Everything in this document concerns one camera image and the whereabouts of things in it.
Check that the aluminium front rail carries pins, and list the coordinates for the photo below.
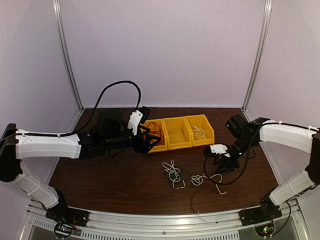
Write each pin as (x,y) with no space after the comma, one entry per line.
(223,225)

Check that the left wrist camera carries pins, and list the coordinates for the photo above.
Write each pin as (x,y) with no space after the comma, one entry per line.
(137,117)

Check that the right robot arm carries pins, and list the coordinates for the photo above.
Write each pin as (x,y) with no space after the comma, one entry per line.
(250,133)

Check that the yellow three-compartment bin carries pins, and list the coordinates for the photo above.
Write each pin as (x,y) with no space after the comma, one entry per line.
(181,132)

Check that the aluminium frame post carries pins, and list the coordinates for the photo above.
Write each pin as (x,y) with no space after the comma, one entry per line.
(65,53)
(264,31)

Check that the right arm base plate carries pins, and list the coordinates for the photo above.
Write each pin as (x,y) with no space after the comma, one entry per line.
(253,216)

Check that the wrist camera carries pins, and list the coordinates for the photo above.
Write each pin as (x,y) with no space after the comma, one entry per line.
(214,150)
(137,117)

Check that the circuit board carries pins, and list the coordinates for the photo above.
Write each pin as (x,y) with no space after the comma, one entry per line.
(264,230)
(63,230)

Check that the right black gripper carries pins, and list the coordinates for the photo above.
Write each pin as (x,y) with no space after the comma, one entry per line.
(226,163)

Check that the right circuit board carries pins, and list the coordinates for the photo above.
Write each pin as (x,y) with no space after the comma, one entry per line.
(264,230)

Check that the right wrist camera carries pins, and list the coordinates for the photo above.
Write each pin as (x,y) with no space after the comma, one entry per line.
(214,150)

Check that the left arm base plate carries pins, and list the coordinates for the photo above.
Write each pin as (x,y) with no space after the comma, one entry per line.
(73,217)

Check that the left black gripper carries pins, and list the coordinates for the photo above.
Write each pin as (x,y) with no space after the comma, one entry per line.
(145,148)

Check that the right aluminium frame post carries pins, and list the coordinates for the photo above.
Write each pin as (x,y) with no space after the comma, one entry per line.
(264,31)

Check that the left aluminium frame post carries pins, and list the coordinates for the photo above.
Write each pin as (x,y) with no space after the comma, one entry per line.
(65,53)

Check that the left circuit board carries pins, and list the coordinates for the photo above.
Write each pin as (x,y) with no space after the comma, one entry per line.
(63,230)

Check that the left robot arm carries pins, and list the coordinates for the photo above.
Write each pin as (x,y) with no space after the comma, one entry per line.
(109,133)

